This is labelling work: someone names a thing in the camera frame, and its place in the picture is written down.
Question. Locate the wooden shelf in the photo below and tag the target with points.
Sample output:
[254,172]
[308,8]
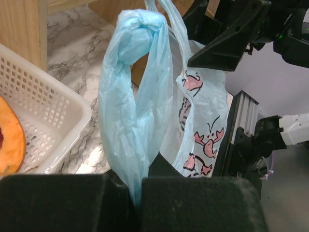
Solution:
[65,38]

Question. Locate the light blue plastic bag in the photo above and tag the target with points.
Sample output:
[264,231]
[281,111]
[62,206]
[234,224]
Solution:
[150,102]

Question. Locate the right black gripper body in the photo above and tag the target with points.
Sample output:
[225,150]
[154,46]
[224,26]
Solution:
[284,26]

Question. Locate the white plastic tray basket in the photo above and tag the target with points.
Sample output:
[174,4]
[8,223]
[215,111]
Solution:
[52,115]

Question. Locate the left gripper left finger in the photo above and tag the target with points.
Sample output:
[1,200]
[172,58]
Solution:
[65,203]

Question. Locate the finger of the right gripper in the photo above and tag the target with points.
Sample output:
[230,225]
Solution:
[201,27]
[226,50]

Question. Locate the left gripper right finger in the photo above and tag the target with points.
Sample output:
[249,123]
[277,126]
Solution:
[217,204]

